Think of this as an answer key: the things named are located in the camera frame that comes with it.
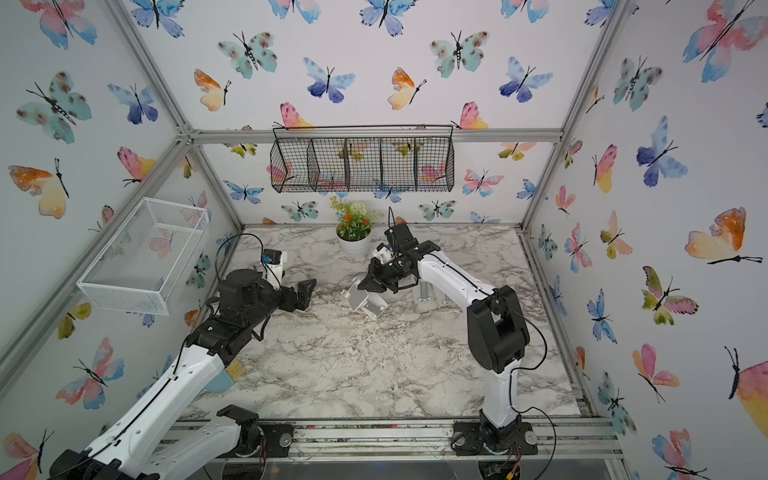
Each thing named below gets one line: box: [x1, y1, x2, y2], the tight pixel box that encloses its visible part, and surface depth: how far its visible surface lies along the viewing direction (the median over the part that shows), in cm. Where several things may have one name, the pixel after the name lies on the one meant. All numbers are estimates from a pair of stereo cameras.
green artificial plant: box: [330, 196, 385, 241], surface depth 106 cm
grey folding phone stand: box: [417, 281, 435, 302], surface depth 100 cm
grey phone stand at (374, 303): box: [341, 277, 388, 318], surface depth 88 cm
